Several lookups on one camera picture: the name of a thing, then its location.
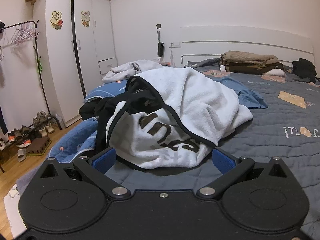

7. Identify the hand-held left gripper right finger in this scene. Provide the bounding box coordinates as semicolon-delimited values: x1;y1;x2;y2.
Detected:
196;148;290;200

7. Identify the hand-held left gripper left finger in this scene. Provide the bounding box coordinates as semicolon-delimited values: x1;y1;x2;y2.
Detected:
37;148;130;200

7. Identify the white blanket with black trim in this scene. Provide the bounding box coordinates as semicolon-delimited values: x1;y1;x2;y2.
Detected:
106;67;253;172

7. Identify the folded khaki clothes stack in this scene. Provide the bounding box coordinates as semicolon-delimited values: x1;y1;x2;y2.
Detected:
219;51;285;75

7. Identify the small black clothes heap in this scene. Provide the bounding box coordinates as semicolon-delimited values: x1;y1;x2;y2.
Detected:
292;58;318;83

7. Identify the black clothes rack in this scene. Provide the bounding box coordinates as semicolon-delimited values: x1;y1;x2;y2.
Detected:
0;20;65;173

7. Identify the blue printed quilt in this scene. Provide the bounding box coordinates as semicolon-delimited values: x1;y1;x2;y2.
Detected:
47;81;133;165

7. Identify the grey quilted bedspread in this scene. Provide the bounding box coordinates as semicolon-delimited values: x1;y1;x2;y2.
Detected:
105;57;320;238

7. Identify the brown floor box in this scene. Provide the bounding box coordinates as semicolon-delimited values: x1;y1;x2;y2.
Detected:
26;137;52;157

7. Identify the blue denim shirt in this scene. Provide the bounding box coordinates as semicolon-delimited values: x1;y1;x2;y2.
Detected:
217;76;269;110

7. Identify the row of shoes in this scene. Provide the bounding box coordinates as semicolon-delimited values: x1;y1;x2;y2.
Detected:
0;111;55;163

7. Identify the light grey garment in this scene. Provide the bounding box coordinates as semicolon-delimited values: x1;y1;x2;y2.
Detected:
102;59;170;83

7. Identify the white pillow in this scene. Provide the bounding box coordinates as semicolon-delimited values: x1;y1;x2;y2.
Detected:
262;68;287;77

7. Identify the white floor mat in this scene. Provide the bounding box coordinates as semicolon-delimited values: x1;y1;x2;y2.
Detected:
4;182;28;238

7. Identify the white wardrobe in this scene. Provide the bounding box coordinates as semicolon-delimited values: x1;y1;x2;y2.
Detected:
32;0;118;128

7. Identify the white headboard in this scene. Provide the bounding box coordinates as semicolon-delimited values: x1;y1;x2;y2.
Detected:
180;26;314;67

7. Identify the mouse sticker with pink bow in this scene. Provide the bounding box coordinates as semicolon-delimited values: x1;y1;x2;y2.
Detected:
81;10;91;27

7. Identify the mouse sticker with red patch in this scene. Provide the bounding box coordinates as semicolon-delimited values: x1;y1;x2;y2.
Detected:
51;11;63;30

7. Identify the bunch of pink hangers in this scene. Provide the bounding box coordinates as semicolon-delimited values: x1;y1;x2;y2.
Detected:
10;22;38;46

